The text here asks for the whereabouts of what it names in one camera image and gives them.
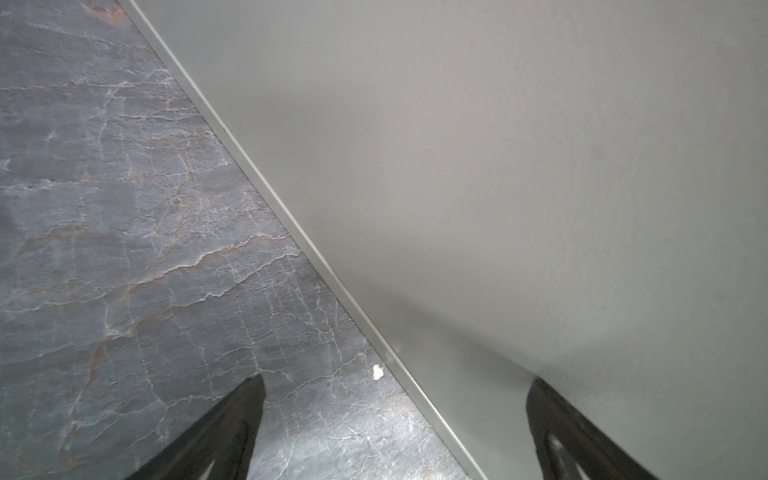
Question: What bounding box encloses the grey metal cabinet counter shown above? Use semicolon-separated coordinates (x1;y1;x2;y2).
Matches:
125;1;767;479

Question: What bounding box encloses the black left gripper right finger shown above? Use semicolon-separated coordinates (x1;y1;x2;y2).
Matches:
526;378;655;479

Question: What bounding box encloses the small white floor crumb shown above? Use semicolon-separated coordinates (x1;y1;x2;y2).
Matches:
372;364;385;381

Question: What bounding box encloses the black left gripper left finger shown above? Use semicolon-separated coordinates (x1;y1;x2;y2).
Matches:
129;375;266;479

